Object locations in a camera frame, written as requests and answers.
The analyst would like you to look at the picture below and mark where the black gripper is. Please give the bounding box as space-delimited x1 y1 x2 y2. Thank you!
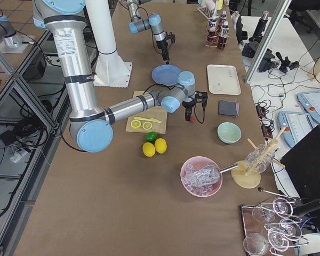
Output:
182 91 208 122
155 31 175 65

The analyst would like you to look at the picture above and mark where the blue round plate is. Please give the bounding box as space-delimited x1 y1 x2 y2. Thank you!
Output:
151 65 181 86

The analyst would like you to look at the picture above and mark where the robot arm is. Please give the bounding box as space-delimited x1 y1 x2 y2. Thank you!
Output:
126 0 175 65
33 1 207 153

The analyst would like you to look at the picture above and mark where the cream rabbit tray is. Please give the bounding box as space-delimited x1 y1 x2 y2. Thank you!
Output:
207 65 241 95

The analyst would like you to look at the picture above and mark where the grey folded cloth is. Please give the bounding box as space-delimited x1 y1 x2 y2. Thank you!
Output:
218 100 239 118

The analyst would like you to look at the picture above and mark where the mint green bowl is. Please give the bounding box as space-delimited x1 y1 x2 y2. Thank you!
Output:
217 122 242 144

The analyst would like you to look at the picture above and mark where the wooden cutting board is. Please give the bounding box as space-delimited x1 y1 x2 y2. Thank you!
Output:
125 106 167 134

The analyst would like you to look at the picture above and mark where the tea bottle right rear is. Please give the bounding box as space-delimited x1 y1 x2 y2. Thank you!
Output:
206 16 218 47

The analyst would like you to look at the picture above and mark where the tea bottle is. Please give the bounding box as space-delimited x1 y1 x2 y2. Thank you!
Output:
206 16 218 47
219 10 227 26
217 21 229 50

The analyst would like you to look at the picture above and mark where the tea bottle front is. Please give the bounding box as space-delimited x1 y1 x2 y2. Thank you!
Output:
217 21 229 50

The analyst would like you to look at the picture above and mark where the lemon half lower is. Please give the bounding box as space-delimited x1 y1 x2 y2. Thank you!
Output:
142 121 153 131

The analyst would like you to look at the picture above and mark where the lemon half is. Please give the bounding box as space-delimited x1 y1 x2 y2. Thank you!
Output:
142 121 153 131
130 119 142 130

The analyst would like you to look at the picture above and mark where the green lime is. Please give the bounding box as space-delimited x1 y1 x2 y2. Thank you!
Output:
146 132 157 142

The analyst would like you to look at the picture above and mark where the yellow lemon far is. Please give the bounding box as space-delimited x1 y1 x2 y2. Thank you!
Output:
154 138 167 154

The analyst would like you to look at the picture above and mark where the yellow lemon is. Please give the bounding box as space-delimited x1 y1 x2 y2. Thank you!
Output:
142 142 156 157
154 138 167 154

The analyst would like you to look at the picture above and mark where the yellow plastic knife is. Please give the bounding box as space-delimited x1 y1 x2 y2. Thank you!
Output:
134 116 162 124

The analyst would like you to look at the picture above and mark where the pink ice bowl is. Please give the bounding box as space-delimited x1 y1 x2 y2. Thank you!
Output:
180 156 223 197

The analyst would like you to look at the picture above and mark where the lemon half upper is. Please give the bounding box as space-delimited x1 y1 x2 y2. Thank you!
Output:
130 119 142 130

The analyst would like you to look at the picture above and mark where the tea bottle left rear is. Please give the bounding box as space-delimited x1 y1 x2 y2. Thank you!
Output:
219 10 227 26

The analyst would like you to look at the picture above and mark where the yellow lemon near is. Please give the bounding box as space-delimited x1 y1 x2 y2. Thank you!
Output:
142 142 156 157

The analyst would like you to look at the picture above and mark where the metal ice scoop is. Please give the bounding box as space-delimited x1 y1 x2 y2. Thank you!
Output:
193 164 239 186

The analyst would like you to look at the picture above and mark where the glass mug on stand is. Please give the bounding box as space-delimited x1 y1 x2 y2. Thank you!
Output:
245 144 275 173

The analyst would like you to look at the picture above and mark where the wooden cup stand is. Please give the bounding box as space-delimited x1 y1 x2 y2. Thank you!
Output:
231 127 289 189

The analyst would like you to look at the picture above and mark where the blue teach pendant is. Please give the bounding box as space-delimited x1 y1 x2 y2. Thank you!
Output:
277 111 316 148
297 91 320 124

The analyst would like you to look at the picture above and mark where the black monitor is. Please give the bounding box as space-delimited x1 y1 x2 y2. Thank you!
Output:
281 125 320 200

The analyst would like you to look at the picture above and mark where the wine glass rack tray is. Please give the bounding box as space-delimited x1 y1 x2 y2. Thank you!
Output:
240 197 309 255

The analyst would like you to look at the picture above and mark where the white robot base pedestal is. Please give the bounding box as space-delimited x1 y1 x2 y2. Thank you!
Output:
85 0 132 88

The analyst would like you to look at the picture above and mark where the copper wire bottle rack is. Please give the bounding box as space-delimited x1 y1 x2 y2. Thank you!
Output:
205 18 230 50

